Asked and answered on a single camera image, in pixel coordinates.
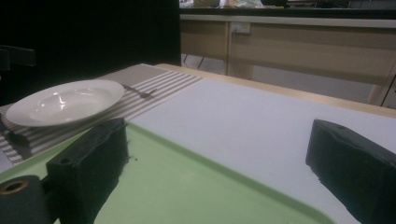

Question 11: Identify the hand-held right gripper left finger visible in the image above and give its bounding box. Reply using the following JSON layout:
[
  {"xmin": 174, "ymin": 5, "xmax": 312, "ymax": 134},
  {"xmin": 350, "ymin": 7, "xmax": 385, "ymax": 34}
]
[{"xmin": 46, "ymin": 118, "xmax": 130, "ymax": 224}]

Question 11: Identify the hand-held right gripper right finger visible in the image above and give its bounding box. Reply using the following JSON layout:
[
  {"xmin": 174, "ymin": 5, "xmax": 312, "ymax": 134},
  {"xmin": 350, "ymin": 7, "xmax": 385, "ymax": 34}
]
[{"xmin": 304, "ymin": 119, "xmax": 396, "ymax": 224}]

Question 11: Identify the white plate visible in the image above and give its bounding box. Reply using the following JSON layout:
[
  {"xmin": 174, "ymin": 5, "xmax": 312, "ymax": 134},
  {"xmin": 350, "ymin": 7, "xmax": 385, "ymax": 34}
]
[{"xmin": 5, "ymin": 78, "xmax": 125, "ymax": 128}]

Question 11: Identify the metal fork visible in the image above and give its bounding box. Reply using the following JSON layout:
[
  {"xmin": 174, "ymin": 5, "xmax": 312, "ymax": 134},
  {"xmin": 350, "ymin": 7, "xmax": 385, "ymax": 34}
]
[{"xmin": 121, "ymin": 83, "xmax": 159, "ymax": 100}]

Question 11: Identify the green tray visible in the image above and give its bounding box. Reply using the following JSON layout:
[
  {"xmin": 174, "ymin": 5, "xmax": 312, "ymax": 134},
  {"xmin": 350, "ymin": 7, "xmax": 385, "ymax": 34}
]
[{"xmin": 0, "ymin": 119, "xmax": 339, "ymax": 224}]

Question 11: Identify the grey striped placemat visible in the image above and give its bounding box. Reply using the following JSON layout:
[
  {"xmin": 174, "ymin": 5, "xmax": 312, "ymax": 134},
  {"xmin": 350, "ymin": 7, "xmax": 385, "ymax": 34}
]
[{"xmin": 0, "ymin": 63, "xmax": 205, "ymax": 166}]

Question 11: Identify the wooden table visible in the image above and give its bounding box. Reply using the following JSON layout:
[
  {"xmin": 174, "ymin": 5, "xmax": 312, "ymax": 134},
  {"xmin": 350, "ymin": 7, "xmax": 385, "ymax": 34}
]
[{"xmin": 155, "ymin": 63, "xmax": 396, "ymax": 119}]

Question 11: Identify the white table board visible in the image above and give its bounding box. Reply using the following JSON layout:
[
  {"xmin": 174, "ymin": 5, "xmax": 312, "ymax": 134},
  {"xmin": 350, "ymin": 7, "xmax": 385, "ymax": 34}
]
[{"xmin": 0, "ymin": 77, "xmax": 396, "ymax": 224}]

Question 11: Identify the black curtain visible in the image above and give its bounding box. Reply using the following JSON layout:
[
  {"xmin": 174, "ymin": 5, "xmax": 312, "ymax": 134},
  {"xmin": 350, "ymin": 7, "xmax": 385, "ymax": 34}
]
[{"xmin": 0, "ymin": 0, "xmax": 181, "ymax": 106}]

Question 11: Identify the black metal stand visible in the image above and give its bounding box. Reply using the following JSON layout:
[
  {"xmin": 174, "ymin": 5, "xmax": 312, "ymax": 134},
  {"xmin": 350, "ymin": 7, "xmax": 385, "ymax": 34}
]
[{"xmin": 0, "ymin": 45, "xmax": 36, "ymax": 73}]

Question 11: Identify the wooden bench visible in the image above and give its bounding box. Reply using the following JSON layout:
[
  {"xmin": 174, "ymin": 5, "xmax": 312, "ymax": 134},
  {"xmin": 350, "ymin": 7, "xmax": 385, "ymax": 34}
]
[{"xmin": 179, "ymin": 7, "xmax": 396, "ymax": 108}]

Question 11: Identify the white wall socket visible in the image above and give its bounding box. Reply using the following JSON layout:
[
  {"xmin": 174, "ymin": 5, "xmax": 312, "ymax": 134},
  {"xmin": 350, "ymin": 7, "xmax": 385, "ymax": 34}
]
[{"xmin": 230, "ymin": 21, "xmax": 251, "ymax": 35}]

